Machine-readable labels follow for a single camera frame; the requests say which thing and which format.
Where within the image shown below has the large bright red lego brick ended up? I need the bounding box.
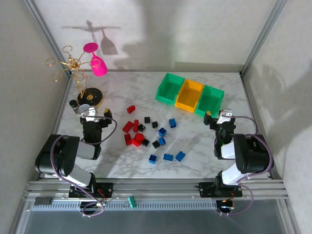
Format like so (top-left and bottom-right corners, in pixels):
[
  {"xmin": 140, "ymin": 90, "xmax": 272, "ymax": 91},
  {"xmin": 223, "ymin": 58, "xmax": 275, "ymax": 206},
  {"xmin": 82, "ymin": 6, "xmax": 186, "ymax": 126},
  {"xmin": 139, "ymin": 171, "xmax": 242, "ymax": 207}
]
[{"xmin": 132, "ymin": 133, "xmax": 144, "ymax": 147}]

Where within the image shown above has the green plastic bin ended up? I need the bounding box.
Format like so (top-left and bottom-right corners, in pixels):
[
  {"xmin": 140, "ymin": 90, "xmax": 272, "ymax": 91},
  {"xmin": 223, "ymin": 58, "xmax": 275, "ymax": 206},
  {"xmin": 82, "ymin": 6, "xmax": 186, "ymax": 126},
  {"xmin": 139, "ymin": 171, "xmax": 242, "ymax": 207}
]
[
  {"xmin": 195, "ymin": 84, "xmax": 225, "ymax": 117},
  {"xmin": 155, "ymin": 72, "xmax": 185, "ymax": 107}
]

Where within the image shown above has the yellow can silver lid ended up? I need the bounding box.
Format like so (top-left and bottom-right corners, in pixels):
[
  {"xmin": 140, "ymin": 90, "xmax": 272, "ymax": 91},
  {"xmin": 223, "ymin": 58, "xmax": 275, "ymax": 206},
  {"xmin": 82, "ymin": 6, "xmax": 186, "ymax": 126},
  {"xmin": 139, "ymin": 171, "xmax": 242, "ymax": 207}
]
[{"xmin": 77, "ymin": 104, "xmax": 91, "ymax": 116}]

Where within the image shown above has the yellow plastic bin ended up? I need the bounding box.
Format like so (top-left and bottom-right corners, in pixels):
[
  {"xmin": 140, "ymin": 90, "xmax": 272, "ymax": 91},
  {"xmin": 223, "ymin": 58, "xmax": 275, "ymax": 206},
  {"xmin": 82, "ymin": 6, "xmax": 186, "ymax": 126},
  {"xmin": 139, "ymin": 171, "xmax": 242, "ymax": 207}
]
[{"xmin": 175, "ymin": 79, "xmax": 205, "ymax": 113}]

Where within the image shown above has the small black bottle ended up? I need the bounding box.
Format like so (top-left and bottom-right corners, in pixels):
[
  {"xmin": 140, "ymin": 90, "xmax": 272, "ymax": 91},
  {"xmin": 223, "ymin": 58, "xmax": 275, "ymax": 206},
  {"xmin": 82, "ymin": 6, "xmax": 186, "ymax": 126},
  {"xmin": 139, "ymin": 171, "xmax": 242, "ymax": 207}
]
[{"xmin": 69, "ymin": 99, "xmax": 79, "ymax": 115}]

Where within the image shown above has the pink plastic wine glass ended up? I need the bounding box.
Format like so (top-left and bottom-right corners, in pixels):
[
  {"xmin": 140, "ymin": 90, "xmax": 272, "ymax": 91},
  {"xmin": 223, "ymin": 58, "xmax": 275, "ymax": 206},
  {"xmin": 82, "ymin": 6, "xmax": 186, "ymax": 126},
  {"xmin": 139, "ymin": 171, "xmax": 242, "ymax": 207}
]
[{"xmin": 83, "ymin": 42, "xmax": 108, "ymax": 78}]

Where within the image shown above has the green terminal connector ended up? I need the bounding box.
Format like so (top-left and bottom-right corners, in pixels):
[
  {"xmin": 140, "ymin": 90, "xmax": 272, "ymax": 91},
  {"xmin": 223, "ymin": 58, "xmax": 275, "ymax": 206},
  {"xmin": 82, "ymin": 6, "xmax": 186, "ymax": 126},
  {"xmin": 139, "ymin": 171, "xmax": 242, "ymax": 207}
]
[{"xmin": 127, "ymin": 195, "xmax": 137, "ymax": 210}]

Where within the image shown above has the dark grey block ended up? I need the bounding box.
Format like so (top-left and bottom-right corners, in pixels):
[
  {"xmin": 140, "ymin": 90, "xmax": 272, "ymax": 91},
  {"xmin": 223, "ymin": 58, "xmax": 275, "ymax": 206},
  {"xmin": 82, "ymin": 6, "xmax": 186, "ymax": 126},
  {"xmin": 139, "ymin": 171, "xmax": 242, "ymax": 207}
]
[{"xmin": 34, "ymin": 196, "xmax": 53, "ymax": 206}]

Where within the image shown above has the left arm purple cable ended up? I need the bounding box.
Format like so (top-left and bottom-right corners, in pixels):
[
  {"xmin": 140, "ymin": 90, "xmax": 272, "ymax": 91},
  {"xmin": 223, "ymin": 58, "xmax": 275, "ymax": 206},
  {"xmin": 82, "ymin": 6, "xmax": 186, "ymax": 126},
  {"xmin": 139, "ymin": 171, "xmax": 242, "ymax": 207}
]
[{"xmin": 50, "ymin": 114, "xmax": 119, "ymax": 217}]

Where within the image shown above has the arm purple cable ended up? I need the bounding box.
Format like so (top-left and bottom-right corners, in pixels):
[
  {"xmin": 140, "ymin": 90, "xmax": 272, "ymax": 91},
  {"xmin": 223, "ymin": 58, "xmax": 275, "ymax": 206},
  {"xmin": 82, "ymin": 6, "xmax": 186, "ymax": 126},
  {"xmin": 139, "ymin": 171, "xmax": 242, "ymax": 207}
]
[
  {"xmin": 218, "ymin": 115, "xmax": 274, "ymax": 216},
  {"xmin": 50, "ymin": 114, "xmax": 119, "ymax": 217}
]

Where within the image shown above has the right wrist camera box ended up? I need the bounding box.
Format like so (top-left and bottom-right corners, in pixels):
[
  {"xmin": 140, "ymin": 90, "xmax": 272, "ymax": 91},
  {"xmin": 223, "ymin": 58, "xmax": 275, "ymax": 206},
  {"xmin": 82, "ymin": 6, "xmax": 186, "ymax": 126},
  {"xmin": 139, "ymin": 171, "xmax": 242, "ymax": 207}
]
[{"xmin": 217, "ymin": 109, "xmax": 234, "ymax": 124}]

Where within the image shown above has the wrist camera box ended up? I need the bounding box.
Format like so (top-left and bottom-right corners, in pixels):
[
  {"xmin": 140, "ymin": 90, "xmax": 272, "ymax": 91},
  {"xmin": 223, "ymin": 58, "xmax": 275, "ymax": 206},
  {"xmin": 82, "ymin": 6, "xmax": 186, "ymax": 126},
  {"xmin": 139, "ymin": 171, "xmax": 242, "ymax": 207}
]
[
  {"xmin": 79, "ymin": 106, "xmax": 98, "ymax": 122},
  {"xmin": 217, "ymin": 109, "xmax": 234, "ymax": 124}
]

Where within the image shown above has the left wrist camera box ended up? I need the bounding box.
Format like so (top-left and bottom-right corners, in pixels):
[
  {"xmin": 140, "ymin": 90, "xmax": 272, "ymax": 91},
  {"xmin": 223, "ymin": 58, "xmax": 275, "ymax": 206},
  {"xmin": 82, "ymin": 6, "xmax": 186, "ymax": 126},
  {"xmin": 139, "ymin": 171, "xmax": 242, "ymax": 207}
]
[{"xmin": 79, "ymin": 106, "xmax": 98, "ymax": 122}]

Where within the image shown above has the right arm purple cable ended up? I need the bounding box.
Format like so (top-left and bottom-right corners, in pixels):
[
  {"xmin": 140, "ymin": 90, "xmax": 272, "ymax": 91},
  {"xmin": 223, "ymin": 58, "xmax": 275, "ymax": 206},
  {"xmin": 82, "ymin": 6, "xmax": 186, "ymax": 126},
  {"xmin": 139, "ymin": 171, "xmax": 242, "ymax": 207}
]
[{"xmin": 218, "ymin": 115, "xmax": 274, "ymax": 216}]

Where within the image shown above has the gold wire rack black base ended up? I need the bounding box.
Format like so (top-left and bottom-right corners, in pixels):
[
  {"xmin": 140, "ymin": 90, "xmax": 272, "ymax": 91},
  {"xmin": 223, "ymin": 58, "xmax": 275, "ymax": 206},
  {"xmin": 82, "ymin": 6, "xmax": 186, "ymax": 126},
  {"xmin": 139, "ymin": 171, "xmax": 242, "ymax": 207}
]
[{"xmin": 45, "ymin": 45, "xmax": 104, "ymax": 108}]

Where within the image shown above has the aluminium side rail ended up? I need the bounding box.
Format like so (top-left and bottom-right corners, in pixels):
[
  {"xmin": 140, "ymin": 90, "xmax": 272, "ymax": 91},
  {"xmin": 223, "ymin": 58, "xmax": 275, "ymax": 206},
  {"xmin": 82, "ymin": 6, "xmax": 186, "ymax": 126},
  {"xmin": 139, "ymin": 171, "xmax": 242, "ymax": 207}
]
[
  {"xmin": 240, "ymin": 72, "xmax": 283, "ymax": 181},
  {"xmin": 36, "ymin": 73, "xmax": 74, "ymax": 182}
]

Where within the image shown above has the aluminium mounting rail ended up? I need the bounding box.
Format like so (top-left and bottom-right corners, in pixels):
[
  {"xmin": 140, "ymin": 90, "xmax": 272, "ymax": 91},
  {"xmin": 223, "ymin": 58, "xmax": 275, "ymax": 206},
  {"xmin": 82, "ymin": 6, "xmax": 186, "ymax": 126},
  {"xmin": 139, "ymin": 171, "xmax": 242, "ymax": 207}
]
[{"xmin": 22, "ymin": 178, "xmax": 290, "ymax": 202}]

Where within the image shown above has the grey slotted cable duct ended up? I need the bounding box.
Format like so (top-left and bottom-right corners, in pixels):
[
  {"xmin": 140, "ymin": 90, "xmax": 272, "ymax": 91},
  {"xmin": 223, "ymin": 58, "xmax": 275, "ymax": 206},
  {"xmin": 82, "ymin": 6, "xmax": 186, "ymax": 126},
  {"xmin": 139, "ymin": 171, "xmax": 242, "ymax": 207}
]
[{"xmin": 31, "ymin": 199, "xmax": 218, "ymax": 212}]

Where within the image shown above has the aluminium frame post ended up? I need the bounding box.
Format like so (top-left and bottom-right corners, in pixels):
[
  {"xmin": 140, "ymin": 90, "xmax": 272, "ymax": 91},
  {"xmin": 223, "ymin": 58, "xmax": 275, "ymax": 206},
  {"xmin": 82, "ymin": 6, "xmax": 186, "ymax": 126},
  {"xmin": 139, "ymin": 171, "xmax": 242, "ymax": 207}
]
[
  {"xmin": 23, "ymin": 0, "xmax": 74, "ymax": 77},
  {"xmin": 240, "ymin": 0, "xmax": 289, "ymax": 75}
]

